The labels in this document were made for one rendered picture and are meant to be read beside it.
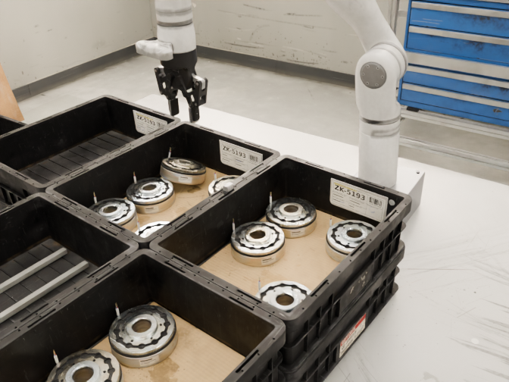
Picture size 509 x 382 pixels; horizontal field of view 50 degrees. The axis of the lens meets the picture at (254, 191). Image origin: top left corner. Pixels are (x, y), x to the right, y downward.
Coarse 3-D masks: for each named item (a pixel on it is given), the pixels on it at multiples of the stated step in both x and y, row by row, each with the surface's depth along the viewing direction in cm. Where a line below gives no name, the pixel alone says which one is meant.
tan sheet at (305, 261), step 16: (320, 224) 111; (288, 240) 107; (304, 240) 107; (320, 240) 107; (224, 256) 104; (288, 256) 103; (304, 256) 103; (320, 256) 103; (224, 272) 100; (240, 272) 100; (256, 272) 100; (272, 272) 99; (288, 272) 99; (304, 272) 99; (320, 272) 99; (240, 288) 96; (256, 288) 96
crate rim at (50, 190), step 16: (176, 128) 130; (208, 128) 129; (144, 144) 123; (256, 144) 121; (112, 160) 117; (272, 160) 114; (80, 176) 112; (240, 176) 109; (48, 192) 106; (224, 192) 104; (80, 208) 101; (192, 208) 100; (112, 224) 97; (144, 240) 92
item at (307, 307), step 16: (288, 160) 115; (304, 160) 114; (256, 176) 109; (336, 176) 109; (352, 176) 108; (384, 192) 103; (400, 192) 102; (208, 208) 100; (400, 208) 98; (176, 224) 96; (384, 224) 94; (160, 240) 92; (368, 240) 90; (176, 256) 88; (352, 256) 87; (208, 272) 85; (336, 272) 84; (352, 272) 87; (224, 288) 81; (320, 288) 81; (336, 288) 84; (256, 304) 78; (304, 304) 78; (320, 304) 81; (288, 320) 76; (304, 320) 78
